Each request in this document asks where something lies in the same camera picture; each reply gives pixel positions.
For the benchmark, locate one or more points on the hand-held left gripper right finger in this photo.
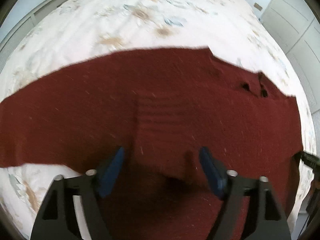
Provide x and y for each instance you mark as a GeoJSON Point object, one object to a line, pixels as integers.
{"type": "Point", "coordinates": [212, 172]}

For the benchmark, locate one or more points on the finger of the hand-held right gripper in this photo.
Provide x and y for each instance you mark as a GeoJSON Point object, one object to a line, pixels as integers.
{"type": "Point", "coordinates": [311, 161]}

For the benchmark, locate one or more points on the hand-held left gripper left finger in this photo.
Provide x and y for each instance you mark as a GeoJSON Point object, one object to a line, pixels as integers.
{"type": "Point", "coordinates": [110, 172]}

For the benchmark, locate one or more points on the dark red knitted sweater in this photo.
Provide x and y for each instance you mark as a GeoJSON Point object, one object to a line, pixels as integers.
{"type": "Point", "coordinates": [160, 110]}

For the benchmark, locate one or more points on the person's dark clothing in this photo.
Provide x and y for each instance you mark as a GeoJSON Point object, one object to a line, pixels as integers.
{"type": "Point", "coordinates": [314, 210]}

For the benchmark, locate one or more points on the floral bed sheet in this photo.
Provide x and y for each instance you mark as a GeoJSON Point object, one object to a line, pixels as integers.
{"type": "Point", "coordinates": [100, 25]}

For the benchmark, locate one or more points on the white wardrobe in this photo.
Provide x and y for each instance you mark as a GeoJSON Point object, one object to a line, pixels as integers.
{"type": "Point", "coordinates": [287, 12]}

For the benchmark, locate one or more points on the wall switch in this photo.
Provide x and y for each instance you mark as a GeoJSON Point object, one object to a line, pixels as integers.
{"type": "Point", "coordinates": [257, 6]}

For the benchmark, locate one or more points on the white low wall cabinet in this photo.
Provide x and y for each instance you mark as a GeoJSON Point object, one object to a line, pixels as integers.
{"type": "Point", "coordinates": [37, 13]}

